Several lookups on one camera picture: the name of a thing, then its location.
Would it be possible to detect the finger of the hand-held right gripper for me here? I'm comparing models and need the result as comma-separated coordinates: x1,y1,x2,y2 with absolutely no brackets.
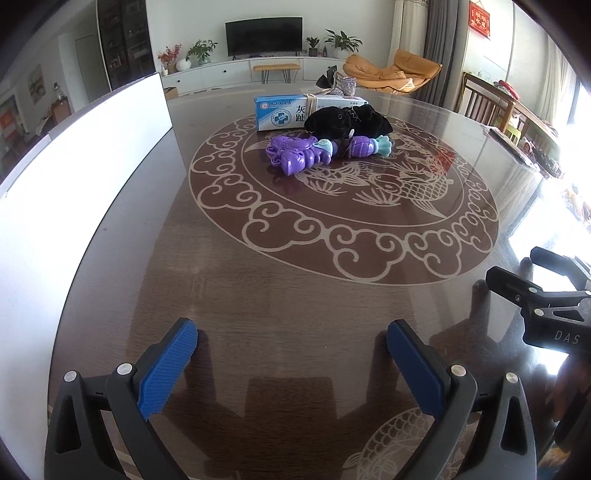
486,266,591,320
529,246,591,283

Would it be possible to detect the wooden bench with metal legs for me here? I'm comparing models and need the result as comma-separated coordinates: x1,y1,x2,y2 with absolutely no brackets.
253,64,301,85

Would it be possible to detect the red flower plant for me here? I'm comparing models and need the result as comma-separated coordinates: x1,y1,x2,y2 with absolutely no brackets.
157,44,182,75

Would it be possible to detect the black television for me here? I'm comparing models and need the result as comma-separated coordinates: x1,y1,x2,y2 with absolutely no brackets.
225,17,305,59

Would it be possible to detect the black cloth pouch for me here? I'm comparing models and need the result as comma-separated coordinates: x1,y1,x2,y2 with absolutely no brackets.
305,104,393,140

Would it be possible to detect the wooden slatted chair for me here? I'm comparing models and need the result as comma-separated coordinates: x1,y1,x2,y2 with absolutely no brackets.
455,72,528,136

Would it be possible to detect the brown patterned desktop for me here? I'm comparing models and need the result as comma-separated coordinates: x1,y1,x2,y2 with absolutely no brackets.
46,80,591,480

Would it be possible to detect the dark glass cabinet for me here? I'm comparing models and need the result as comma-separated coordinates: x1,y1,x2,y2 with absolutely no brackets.
97,0,156,93

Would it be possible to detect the large leafy potted plant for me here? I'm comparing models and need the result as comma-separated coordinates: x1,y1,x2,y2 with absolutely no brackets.
324,30,363,60

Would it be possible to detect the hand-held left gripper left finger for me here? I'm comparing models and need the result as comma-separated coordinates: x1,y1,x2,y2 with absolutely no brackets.
44,316,200,480

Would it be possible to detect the white television cabinet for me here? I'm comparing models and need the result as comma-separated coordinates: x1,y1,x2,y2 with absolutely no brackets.
159,56,348,96

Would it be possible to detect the red wall hanging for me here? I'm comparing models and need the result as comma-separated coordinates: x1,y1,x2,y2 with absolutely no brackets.
468,0,491,40

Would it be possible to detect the blue and white medicine box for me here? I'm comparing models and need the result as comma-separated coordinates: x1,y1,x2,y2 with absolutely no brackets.
255,92,370,133

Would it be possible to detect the green potted plant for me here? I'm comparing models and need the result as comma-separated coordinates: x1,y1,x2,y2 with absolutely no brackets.
187,39,218,65

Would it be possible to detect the orange lounge chair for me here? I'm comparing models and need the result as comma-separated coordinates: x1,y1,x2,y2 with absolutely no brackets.
344,49,442,96

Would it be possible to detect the purple and teal toy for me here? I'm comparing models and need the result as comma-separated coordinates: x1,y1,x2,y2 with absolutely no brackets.
330,135,396,160

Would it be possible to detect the grey curtain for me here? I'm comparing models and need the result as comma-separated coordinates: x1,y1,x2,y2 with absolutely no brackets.
394,0,459,112

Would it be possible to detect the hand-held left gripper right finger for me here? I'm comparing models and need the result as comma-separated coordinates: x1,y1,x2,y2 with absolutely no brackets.
386,319,539,480

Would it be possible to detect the glittery silver item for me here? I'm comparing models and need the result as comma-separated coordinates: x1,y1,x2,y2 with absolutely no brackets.
332,73,358,97

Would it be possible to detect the purple plastic toy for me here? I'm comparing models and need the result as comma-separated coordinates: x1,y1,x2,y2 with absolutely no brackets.
265,134,334,177

